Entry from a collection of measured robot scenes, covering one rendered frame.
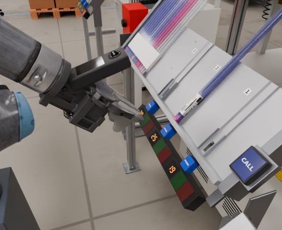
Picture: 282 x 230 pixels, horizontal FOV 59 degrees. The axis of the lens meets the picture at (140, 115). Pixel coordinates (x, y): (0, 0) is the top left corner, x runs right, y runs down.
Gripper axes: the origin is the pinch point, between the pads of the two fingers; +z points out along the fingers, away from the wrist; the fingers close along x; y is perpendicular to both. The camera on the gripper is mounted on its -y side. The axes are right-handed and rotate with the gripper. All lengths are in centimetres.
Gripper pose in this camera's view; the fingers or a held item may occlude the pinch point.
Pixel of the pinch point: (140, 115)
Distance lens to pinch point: 54.2
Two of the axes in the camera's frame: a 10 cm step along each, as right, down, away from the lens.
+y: -6.5, 7.1, 2.6
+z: 6.9, 4.1, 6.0
